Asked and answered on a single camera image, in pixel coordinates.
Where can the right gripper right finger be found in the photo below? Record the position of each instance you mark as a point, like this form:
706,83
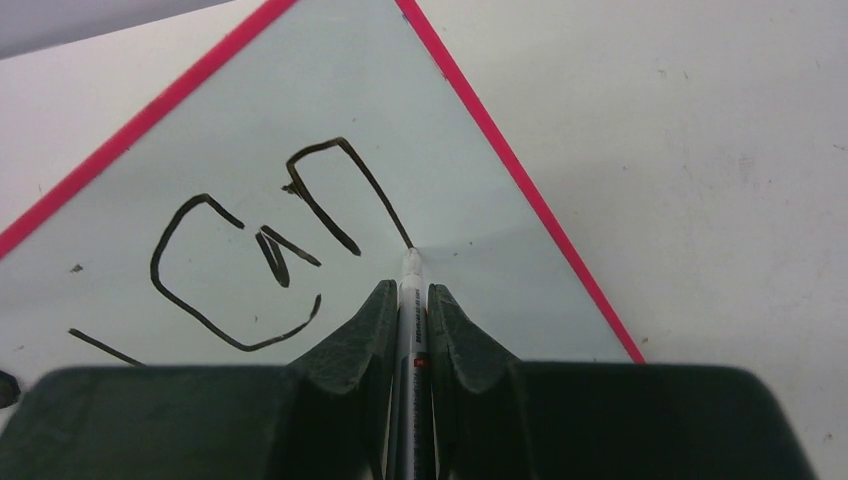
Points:
498,417

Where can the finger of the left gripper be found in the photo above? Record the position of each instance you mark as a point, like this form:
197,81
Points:
9,390

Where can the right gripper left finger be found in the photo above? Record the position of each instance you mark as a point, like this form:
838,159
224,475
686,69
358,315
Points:
323,416

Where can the black and white marker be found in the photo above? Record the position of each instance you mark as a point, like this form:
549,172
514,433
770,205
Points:
411,445

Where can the red framed whiteboard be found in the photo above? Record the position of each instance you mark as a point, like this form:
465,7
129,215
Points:
242,210

